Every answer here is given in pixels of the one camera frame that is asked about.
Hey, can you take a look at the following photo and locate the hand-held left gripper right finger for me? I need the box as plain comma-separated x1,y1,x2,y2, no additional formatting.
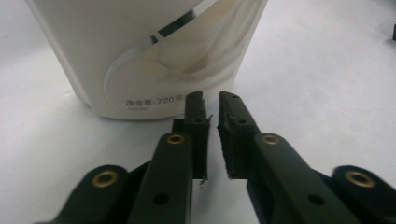
217,91,362,224

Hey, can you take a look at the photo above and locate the white bottle with blue pump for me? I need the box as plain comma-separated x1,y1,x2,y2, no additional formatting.
24,0,269,121

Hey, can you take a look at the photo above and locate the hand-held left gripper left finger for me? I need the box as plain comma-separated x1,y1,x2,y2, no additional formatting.
126,90,211,224

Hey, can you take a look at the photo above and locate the white table mat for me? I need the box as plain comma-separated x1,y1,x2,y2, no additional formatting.
0,0,396,224

